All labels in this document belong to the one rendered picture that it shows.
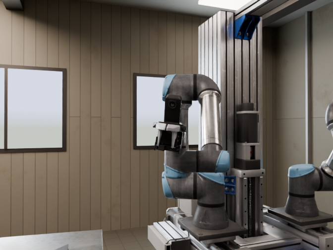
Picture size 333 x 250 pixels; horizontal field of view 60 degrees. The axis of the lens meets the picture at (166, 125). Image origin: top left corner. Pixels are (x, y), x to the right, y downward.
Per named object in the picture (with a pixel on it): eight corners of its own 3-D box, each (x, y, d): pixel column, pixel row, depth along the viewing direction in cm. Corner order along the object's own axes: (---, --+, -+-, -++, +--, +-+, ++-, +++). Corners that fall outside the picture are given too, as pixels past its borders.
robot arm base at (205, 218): (187, 220, 129) (187, 198, 129) (217, 217, 134) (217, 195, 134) (202, 231, 114) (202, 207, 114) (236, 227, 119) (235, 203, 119)
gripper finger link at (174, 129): (176, 150, 68) (178, 147, 78) (179, 125, 68) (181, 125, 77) (162, 148, 69) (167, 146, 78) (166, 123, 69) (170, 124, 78)
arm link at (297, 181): (283, 189, 146) (283, 162, 147) (309, 189, 147) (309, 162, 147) (295, 195, 134) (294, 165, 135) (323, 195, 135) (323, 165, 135)
